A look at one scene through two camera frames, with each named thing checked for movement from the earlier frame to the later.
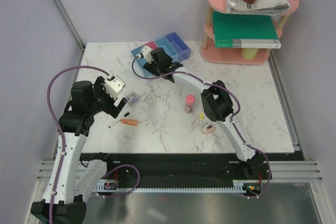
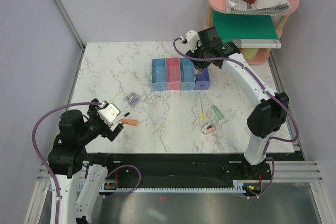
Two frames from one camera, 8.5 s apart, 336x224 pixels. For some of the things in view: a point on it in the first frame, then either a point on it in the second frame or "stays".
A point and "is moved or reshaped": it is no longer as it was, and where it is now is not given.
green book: (243, 31) stays
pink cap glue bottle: (189, 102) to (196, 71)
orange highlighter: (129, 121) stays
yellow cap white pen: (202, 113) stays
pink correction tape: (208, 129) stays
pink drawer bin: (151, 44) is moved or reshaped
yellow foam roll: (249, 53) stays
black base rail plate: (186, 169) stays
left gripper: (112, 109) to (107, 131)
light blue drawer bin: (164, 43) to (187, 74)
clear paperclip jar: (132, 98) stays
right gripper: (150, 67) to (193, 55)
